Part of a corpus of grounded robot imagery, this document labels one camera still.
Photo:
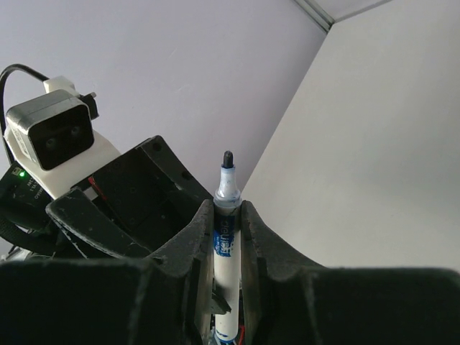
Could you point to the blue white marker pen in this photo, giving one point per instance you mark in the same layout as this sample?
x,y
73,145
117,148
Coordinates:
x,y
227,250

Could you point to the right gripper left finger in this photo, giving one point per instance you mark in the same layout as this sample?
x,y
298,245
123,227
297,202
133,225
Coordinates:
x,y
161,299

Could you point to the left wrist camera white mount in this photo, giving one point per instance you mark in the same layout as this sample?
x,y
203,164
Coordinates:
x,y
53,139

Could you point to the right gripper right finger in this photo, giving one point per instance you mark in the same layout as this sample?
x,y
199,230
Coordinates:
x,y
290,299

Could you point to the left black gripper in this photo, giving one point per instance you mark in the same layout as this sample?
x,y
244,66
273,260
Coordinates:
x,y
126,209

